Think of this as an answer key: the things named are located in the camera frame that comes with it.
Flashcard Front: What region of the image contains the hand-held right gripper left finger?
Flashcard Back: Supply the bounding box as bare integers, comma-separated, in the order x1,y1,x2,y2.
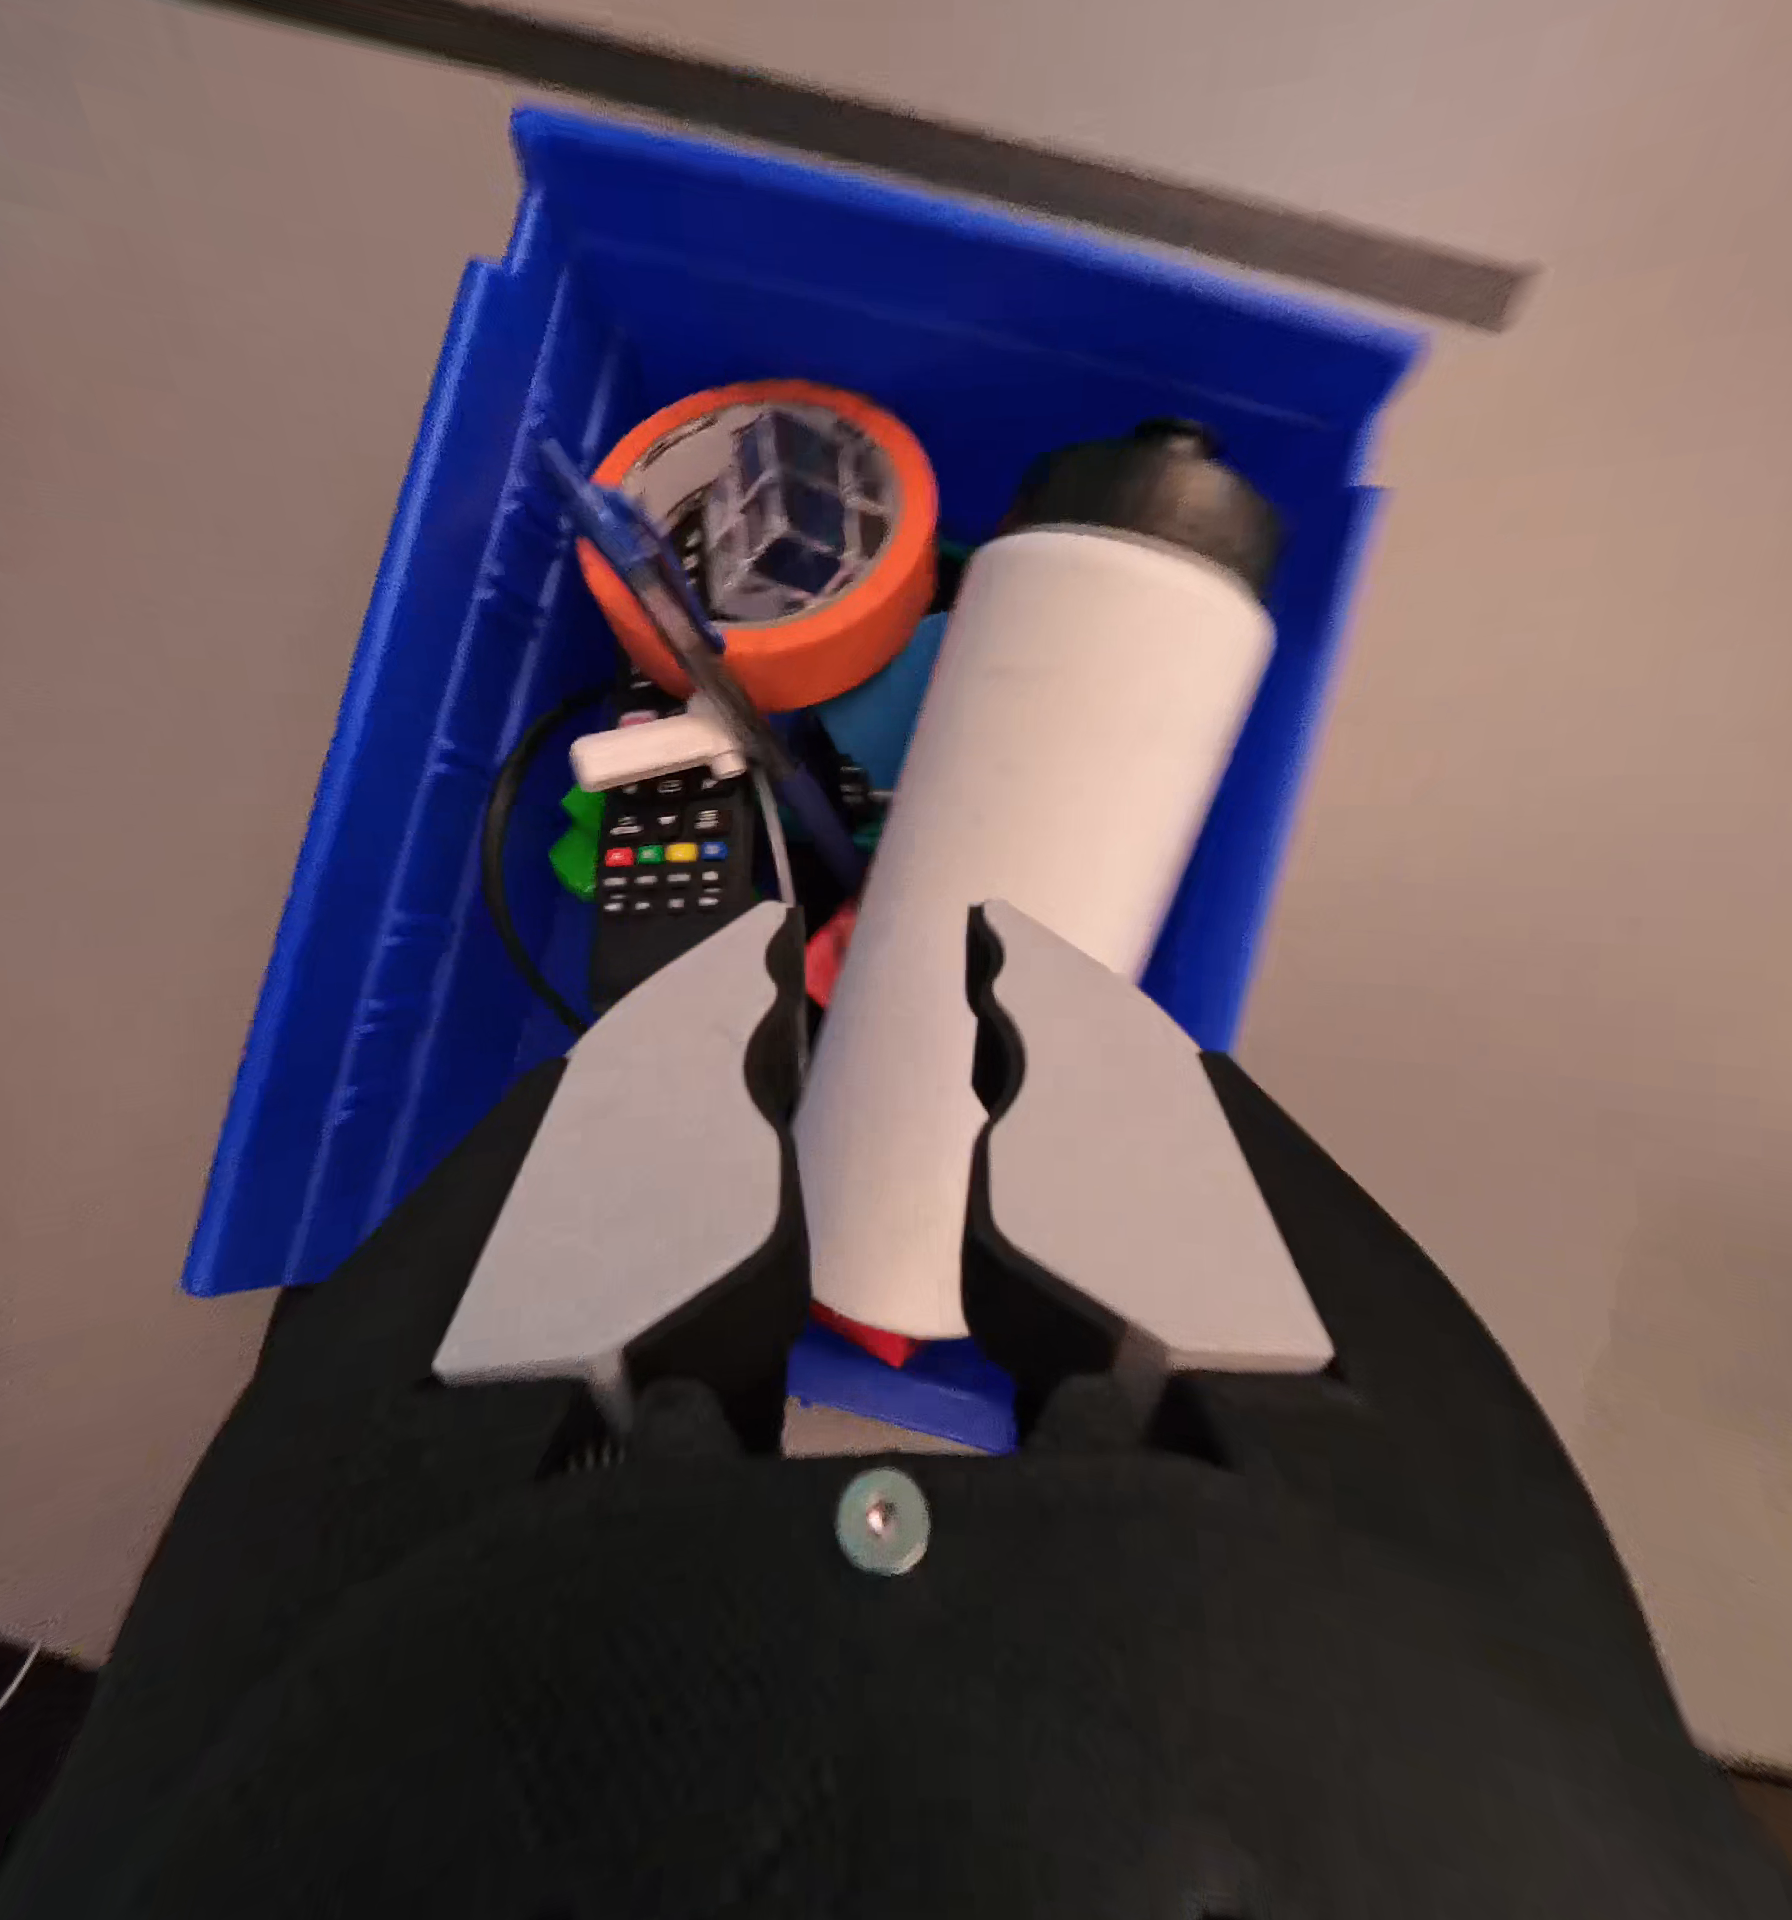
432,905,810,1453

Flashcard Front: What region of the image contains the small white adapter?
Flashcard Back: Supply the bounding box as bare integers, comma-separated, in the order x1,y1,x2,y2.
570,712,746,795

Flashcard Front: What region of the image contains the red plastic piece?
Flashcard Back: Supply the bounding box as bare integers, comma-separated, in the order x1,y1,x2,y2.
805,1303,930,1370

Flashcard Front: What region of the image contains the black remote control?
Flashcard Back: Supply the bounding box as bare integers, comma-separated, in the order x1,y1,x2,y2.
590,674,763,1021

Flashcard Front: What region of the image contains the black cable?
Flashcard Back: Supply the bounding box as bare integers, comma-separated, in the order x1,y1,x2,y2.
479,682,612,1037

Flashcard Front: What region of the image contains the white bottle with black lid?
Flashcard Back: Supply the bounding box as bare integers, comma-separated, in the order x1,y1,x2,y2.
795,417,1281,1344

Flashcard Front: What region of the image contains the blue clear plastic cube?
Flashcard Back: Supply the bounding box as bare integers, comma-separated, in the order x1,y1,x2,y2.
693,413,897,623

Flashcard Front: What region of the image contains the orange tape roll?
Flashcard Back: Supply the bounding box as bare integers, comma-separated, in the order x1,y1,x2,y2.
575,379,939,715

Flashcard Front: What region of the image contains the green plastic piece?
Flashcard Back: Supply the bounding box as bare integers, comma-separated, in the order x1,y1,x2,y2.
547,786,609,902

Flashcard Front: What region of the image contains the blue pen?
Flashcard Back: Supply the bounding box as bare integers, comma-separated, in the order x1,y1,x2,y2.
536,436,867,902

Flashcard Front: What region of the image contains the blue plastic bin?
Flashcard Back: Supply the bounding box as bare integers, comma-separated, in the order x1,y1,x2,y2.
180,101,1431,1457

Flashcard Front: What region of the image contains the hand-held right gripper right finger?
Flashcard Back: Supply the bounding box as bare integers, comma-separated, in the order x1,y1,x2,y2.
961,900,1338,1453

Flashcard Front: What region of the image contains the teal object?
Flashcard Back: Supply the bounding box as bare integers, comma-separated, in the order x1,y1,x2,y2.
821,606,958,819

